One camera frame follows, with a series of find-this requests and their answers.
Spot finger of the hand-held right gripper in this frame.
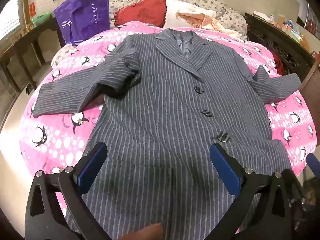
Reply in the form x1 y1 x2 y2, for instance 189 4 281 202
305 152 320 173

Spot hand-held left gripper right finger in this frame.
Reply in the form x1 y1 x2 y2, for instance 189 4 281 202
210 143 302 240

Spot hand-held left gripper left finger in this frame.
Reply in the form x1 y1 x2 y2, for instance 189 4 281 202
25 142 110 240

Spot grey striped coat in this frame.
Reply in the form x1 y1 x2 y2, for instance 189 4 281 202
33 29 302 240

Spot person's left hand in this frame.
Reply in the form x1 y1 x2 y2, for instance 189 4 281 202
119 223 163 240

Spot pink penguin print blanket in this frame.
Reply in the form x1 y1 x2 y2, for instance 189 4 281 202
19 20 318 230

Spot red cloth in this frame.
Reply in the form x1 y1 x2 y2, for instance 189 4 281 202
271 51 285 75

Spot dark carved wooden cabinet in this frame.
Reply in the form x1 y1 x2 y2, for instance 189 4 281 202
245 12 320 90

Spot pile of boxes and packets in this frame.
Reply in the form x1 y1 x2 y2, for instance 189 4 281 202
252 10 312 50

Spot dark wooden table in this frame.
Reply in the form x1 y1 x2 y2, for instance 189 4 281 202
0 17 63 95

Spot purple tote bag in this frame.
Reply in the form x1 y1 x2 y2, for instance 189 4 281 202
53 0 110 47

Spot peach fringed scarf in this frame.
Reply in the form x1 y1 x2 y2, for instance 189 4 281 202
175 9 247 40

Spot green plastic basket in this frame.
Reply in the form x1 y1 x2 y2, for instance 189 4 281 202
32 11 52 28

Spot red ruffled pillow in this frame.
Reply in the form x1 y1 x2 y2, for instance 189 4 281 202
114 0 167 28

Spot grey floral bedding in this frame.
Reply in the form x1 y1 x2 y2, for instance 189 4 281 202
51 0 248 68

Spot white pillow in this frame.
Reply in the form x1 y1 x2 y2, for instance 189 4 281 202
164 0 217 29

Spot latticed window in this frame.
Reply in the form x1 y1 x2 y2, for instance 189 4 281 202
0 0 22 40

